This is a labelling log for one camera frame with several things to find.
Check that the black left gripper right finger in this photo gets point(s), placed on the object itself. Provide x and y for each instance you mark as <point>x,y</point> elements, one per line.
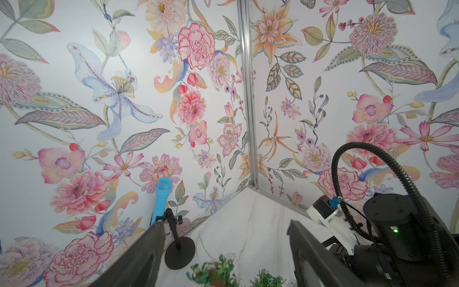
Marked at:
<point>314,265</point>

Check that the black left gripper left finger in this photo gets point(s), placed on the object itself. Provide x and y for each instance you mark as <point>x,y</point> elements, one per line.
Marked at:
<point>140,264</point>

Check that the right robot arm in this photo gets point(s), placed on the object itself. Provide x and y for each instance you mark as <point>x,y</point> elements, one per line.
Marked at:
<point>409,247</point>

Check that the small green christmas tree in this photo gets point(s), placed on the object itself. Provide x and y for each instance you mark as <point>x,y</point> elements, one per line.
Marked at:
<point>221,274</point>

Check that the black microphone stand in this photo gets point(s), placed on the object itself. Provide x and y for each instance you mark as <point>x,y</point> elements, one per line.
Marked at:
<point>183,249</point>

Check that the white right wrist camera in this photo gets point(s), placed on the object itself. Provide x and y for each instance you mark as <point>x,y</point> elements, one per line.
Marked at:
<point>327,212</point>

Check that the aluminium corner frame post right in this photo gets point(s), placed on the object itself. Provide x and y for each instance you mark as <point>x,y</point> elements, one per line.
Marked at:
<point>268,43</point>

